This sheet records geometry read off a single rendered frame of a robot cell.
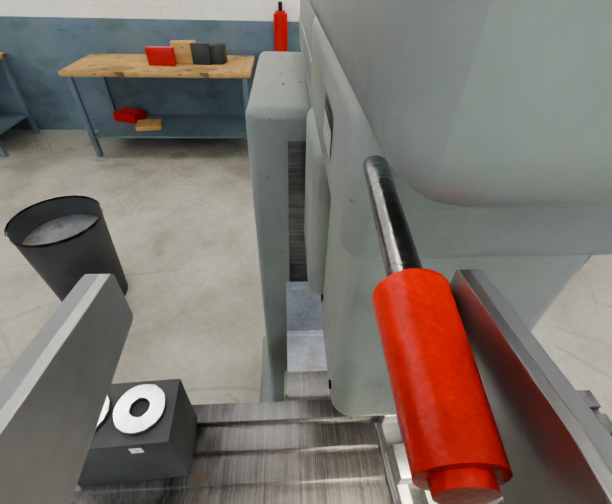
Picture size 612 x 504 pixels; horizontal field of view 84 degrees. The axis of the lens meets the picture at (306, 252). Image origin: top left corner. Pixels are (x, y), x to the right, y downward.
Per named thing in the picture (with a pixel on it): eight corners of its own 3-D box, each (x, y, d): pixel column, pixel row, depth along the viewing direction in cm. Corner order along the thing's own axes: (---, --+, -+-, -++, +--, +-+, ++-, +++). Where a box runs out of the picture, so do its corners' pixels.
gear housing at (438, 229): (704, 263, 23) (872, 107, 16) (338, 269, 21) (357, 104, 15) (483, 98, 48) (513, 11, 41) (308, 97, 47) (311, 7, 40)
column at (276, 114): (371, 437, 168) (493, 111, 65) (274, 441, 165) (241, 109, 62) (355, 347, 205) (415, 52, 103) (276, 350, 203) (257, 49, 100)
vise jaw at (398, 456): (471, 477, 67) (479, 470, 64) (397, 485, 65) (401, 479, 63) (458, 443, 71) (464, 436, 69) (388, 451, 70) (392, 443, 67)
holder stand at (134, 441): (190, 476, 72) (166, 439, 59) (79, 488, 70) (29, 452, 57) (198, 418, 81) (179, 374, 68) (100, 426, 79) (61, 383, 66)
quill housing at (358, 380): (480, 419, 46) (637, 231, 25) (328, 425, 45) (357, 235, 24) (434, 308, 61) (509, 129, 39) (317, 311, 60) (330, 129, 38)
